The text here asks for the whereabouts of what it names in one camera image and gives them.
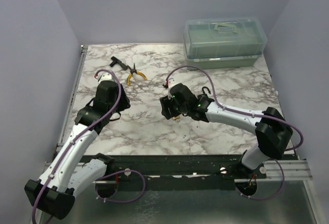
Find black padlock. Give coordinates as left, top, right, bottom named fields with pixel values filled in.
left=197, top=86, right=211, bottom=99

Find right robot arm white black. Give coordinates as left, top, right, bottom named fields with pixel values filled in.
left=160, top=83, right=293, bottom=179

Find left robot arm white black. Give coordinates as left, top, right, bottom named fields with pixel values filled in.
left=24, top=80, right=130, bottom=220

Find black T-shaped tool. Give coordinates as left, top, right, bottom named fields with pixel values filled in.
left=109, top=56, right=128, bottom=70

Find clear lid grey toolbox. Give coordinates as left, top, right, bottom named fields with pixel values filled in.
left=183, top=17, right=267, bottom=69

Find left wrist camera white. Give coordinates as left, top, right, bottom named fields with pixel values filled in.
left=95, top=72, right=113, bottom=83

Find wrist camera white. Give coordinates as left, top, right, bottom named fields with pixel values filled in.
left=165, top=78, right=178, bottom=100
left=95, top=72, right=113, bottom=83

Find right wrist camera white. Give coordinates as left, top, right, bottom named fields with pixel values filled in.
left=165, top=78, right=178, bottom=100

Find yellow handled pliers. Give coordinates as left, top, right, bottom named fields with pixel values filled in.
left=126, top=64, right=148, bottom=86

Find aluminium side rail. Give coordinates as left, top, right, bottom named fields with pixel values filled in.
left=55, top=45, right=88, bottom=154

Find black front mounting rail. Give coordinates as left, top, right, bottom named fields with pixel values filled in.
left=52, top=153, right=309, bottom=192

